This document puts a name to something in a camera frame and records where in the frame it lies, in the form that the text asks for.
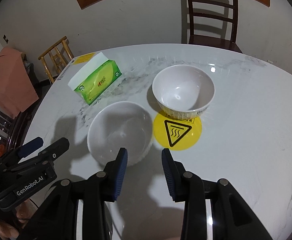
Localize white bowl blue base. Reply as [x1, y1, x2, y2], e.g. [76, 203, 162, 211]
[87, 101, 153, 166]

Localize white bowl orange base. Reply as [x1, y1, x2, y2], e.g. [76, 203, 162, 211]
[152, 64, 216, 120]

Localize person's left hand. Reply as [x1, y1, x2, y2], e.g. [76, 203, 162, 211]
[0, 199, 37, 239]

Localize dark wooden bench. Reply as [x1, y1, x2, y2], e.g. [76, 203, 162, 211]
[0, 103, 36, 156]

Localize yellow hot warning sticker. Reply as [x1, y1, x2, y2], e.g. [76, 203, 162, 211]
[153, 111, 202, 151]

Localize pink cloth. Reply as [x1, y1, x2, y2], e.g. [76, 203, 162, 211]
[0, 47, 39, 119]

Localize bamboo chair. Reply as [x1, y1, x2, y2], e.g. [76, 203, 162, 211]
[38, 36, 74, 84]

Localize green tissue box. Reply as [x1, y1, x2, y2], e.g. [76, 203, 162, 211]
[68, 52, 122, 105]

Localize yellow corner label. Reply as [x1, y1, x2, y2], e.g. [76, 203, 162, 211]
[72, 53, 96, 64]

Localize dark wooden chair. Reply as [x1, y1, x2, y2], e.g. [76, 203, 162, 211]
[187, 0, 242, 53]

